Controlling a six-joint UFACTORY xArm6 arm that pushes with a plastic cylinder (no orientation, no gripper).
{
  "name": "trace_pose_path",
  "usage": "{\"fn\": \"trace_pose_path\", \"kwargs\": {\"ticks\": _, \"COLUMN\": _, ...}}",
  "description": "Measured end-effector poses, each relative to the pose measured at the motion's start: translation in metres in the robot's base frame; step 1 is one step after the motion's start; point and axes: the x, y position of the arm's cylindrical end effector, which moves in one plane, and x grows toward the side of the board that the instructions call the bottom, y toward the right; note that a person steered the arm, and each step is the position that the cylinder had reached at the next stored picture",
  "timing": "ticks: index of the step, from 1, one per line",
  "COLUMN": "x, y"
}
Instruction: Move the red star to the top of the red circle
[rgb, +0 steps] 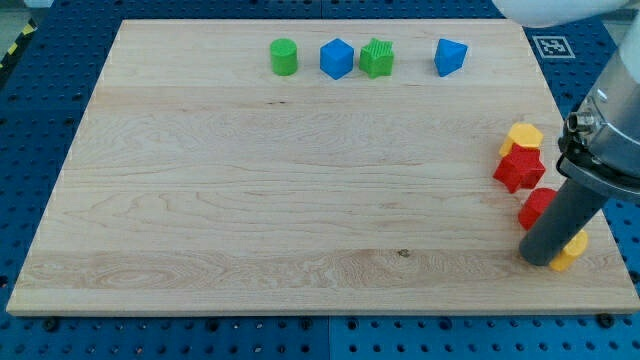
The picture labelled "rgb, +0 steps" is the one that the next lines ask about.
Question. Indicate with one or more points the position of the red star block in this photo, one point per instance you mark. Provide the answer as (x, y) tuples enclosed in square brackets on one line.
[(521, 168)]

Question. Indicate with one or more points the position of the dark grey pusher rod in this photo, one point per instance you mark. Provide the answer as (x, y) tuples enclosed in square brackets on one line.
[(571, 209)]

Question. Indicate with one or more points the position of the white fiducial marker tag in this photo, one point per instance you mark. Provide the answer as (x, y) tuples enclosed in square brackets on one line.
[(553, 47)]

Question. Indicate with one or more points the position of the black yellow hazard tape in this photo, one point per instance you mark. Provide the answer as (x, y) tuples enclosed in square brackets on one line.
[(18, 47)]

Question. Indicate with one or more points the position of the red cylinder block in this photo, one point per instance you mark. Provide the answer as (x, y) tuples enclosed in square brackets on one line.
[(534, 206)]

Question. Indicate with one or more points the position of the blue triangle block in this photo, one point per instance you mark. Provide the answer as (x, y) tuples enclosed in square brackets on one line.
[(449, 57)]

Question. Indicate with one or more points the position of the green star block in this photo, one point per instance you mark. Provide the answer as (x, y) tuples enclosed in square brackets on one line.
[(376, 58)]

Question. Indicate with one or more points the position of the light wooden board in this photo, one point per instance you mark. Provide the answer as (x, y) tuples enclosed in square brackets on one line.
[(200, 183)]

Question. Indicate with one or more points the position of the yellow hexagon block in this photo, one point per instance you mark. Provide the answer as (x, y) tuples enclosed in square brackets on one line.
[(525, 135)]

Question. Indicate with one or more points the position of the yellow cylinder block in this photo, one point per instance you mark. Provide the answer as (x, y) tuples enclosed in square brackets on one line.
[(572, 251)]

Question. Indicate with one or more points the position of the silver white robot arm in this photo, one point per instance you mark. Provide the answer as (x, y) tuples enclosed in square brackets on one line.
[(600, 140)]

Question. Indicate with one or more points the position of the blue cube block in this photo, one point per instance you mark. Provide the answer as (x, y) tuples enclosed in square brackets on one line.
[(336, 58)]

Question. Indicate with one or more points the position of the green cylinder block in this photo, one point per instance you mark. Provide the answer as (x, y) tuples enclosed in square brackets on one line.
[(283, 54)]

